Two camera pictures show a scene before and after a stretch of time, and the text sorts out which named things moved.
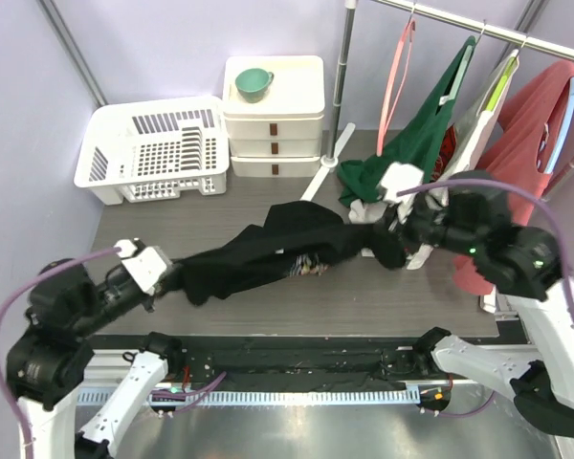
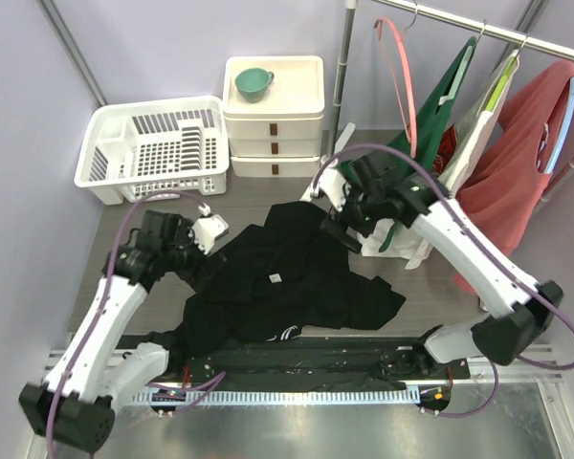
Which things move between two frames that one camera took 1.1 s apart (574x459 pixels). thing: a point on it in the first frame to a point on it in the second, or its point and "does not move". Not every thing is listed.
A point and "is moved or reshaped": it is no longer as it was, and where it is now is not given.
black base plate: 288,360 does not move
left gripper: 150,299 to 200,277
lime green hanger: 503,78 does not move
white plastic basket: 154,151 does not move
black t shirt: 250,256 is moved or reshaped
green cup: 253,83 does not move
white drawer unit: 279,136 does not move
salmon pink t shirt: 511,148 does not move
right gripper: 393,223 to 335,227
